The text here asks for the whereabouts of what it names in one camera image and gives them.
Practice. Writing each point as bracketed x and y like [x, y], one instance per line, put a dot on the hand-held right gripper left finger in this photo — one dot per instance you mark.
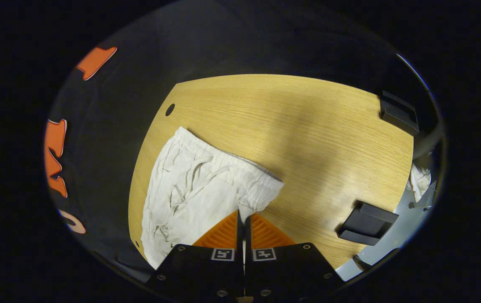
[198, 269]

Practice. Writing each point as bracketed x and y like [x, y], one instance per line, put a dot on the grey metal tube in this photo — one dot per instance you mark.
[427, 143]

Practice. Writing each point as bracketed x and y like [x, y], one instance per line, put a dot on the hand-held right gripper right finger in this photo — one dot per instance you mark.
[291, 269]

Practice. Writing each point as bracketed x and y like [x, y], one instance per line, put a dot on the white jeans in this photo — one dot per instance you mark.
[198, 189]

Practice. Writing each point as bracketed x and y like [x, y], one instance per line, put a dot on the crumpled white cloth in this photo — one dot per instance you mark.
[420, 181]

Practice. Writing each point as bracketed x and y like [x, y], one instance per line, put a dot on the black table clamp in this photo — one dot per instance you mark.
[366, 223]
[398, 115]

